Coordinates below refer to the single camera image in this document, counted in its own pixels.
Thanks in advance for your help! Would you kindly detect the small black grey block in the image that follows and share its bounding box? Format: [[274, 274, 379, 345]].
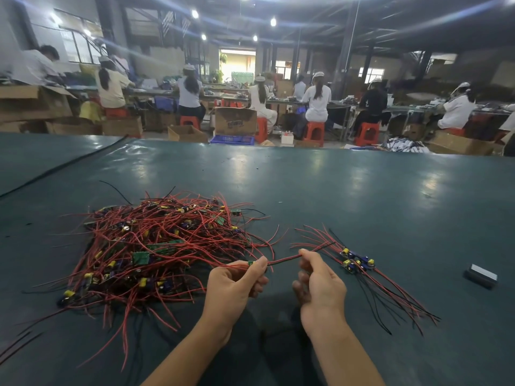
[[464, 263, 498, 290]]

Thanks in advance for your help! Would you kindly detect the grid window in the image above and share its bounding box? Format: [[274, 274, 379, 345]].
[[55, 10, 106, 65]]

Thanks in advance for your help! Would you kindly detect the yellow sack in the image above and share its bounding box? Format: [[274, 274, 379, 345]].
[[79, 102, 104, 124]]

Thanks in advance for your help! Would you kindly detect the blue plastic crate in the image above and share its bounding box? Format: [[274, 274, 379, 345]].
[[210, 135, 257, 146]]

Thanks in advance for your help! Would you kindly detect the person's left hand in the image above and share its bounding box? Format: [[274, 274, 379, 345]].
[[201, 255, 271, 341]]

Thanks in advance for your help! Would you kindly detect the heap of black white items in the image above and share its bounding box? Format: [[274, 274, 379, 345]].
[[384, 137, 430, 153]]

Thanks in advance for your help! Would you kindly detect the dark green table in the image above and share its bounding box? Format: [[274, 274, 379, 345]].
[[0, 132, 515, 386]]

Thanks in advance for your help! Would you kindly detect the pile of red-wired boards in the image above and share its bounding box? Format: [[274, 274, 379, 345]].
[[0, 189, 278, 370]]

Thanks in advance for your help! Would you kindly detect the person's right hand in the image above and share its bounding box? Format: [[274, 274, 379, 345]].
[[291, 248, 349, 336]]

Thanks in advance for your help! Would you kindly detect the person's right forearm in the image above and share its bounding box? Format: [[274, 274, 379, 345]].
[[306, 316, 387, 386]]

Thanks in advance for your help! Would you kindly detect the large open cardboard box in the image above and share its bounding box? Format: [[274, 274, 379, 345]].
[[0, 84, 75, 123]]

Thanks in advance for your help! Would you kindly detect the person's left forearm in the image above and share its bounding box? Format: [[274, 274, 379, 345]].
[[142, 319, 234, 386]]

